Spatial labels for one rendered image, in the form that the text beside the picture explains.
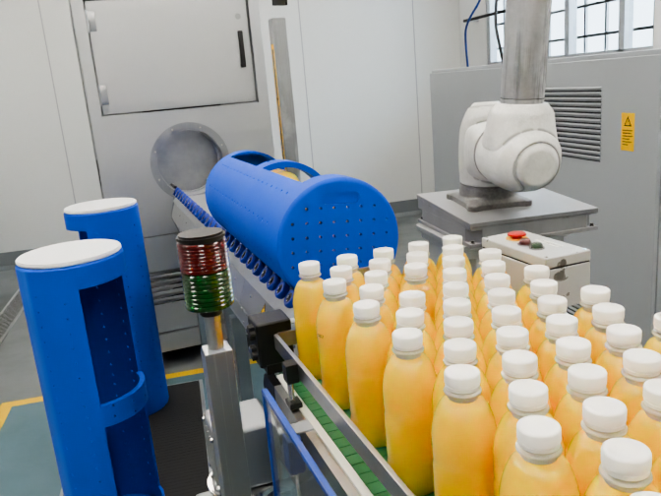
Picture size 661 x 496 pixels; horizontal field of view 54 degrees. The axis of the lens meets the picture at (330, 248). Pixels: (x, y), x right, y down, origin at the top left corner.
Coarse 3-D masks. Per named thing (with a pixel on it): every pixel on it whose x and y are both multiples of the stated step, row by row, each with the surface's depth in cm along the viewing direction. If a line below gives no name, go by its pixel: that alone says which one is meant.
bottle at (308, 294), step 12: (300, 276) 118; (312, 276) 117; (300, 288) 117; (312, 288) 116; (300, 300) 117; (312, 300) 116; (300, 312) 117; (312, 312) 116; (300, 324) 118; (312, 324) 117; (300, 336) 119; (312, 336) 118; (300, 348) 120; (312, 348) 118; (300, 360) 121; (312, 360) 119; (312, 372) 119
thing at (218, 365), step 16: (208, 352) 86; (224, 352) 86; (208, 368) 85; (224, 368) 86; (208, 384) 87; (224, 384) 87; (208, 400) 90; (224, 400) 87; (224, 416) 88; (240, 416) 89; (224, 432) 88; (240, 432) 89; (224, 448) 89; (240, 448) 90; (224, 464) 89; (240, 464) 90; (224, 480) 90; (240, 480) 91
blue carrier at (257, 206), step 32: (224, 160) 209; (256, 160) 218; (288, 160) 177; (224, 192) 187; (256, 192) 160; (288, 192) 141; (320, 192) 136; (352, 192) 139; (224, 224) 194; (256, 224) 152; (288, 224) 135; (320, 224) 138; (352, 224) 140; (384, 224) 143; (288, 256) 137; (320, 256) 139
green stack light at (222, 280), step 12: (192, 276) 82; (204, 276) 82; (216, 276) 82; (228, 276) 84; (192, 288) 82; (204, 288) 82; (216, 288) 82; (228, 288) 84; (192, 300) 83; (204, 300) 82; (216, 300) 83; (228, 300) 84; (204, 312) 83
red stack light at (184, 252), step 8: (224, 240) 83; (184, 248) 81; (192, 248) 81; (200, 248) 81; (208, 248) 81; (216, 248) 82; (224, 248) 83; (184, 256) 81; (192, 256) 81; (200, 256) 81; (208, 256) 81; (216, 256) 82; (224, 256) 83; (184, 264) 82; (192, 264) 81; (200, 264) 81; (208, 264) 81; (216, 264) 82; (224, 264) 83; (184, 272) 82; (192, 272) 81; (200, 272) 81; (208, 272) 81; (216, 272) 82
